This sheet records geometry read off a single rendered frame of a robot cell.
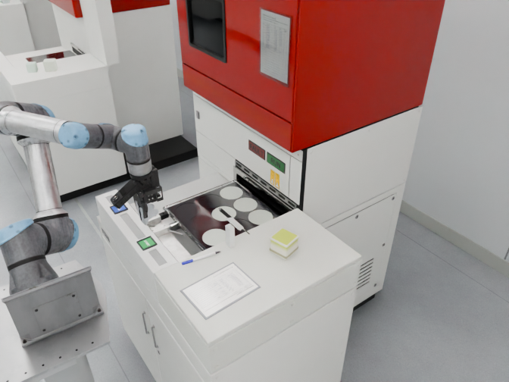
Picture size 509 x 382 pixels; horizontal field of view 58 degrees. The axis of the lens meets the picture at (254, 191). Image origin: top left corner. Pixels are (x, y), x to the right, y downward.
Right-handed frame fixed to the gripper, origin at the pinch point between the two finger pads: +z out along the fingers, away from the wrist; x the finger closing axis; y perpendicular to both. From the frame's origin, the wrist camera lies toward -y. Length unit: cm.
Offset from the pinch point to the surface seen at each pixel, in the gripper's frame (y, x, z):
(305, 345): 35, -49, 40
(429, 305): 148, -32, 106
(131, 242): -4.2, 4.2, 10.0
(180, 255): 10.7, -3.7, 18.0
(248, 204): 48, 6, 16
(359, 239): 99, -13, 46
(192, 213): 25.4, 14.5, 16.1
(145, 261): -4.3, -8.2, 10.0
